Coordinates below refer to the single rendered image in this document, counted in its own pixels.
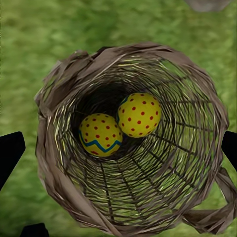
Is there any easter egg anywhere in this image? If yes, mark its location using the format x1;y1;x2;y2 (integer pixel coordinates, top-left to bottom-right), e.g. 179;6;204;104
78;112;123;158
116;92;163;139

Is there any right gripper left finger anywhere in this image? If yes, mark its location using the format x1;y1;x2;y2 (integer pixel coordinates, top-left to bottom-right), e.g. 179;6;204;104
0;131;26;191

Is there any wicker basket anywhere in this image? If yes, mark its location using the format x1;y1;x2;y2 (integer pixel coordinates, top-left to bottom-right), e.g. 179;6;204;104
34;40;237;237

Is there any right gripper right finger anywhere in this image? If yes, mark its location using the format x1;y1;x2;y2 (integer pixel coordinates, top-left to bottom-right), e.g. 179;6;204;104
221;130;237;171

